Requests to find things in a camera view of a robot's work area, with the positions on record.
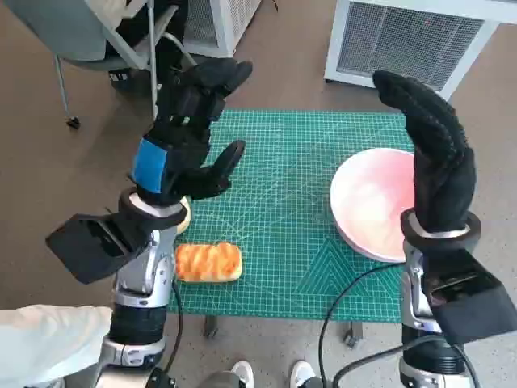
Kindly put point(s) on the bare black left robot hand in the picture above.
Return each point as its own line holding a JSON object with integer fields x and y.
{"x": 182, "y": 161}

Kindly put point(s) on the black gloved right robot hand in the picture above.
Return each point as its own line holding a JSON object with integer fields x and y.
{"x": 440, "y": 169}

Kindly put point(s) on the round toy bread bun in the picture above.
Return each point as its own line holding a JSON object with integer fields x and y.
{"x": 185, "y": 220}

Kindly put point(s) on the pink bowl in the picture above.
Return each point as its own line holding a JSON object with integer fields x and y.
{"x": 363, "y": 202}

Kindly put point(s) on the orange rectangular toy bread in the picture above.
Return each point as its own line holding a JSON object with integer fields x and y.
{"x": 210, "y": 262}

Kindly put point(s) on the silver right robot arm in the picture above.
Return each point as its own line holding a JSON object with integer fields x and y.
{"x": 416, "y": 283}

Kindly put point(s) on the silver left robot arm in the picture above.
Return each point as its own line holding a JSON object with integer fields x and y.
{"x": 137, "y": 291}

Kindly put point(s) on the green cutting mat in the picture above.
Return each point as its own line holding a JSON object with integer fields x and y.
{"x": 282, "y": 182}

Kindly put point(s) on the large white mesh cabinet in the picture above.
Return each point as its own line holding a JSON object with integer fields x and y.
{"x": 404, "y": 40}

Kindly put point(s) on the person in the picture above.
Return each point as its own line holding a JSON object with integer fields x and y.
{"x": 173, "y": 20}

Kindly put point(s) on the small white mesh cabinet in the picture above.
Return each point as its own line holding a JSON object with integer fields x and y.
{"x": 226, "y": 24}

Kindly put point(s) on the metal table leg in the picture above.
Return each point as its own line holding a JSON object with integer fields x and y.
{"x": 354, "y": 334}
{"x": 211, "y": 327}

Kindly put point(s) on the grey chair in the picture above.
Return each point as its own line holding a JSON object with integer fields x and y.
{"x": 40, "y": 24}

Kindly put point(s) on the small black device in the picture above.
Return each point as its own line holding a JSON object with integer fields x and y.
{"x": 163, "y": 380}

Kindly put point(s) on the white shoe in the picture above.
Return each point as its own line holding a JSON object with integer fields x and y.
{"x": 243, "y": 374}
{"x": 303, "y": 374}

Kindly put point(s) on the white cloth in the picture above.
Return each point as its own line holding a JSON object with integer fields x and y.
{"x": 44, "y": 347}

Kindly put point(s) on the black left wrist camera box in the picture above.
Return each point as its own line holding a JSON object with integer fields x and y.
{"x": 93, "y": 246}

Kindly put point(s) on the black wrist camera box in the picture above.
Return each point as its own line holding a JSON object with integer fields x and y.
{"x": 93, "y": 246}
{"x": 468, "y": 299}

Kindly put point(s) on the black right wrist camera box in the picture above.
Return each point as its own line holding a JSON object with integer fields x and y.
{"x": 468, "y": 299}

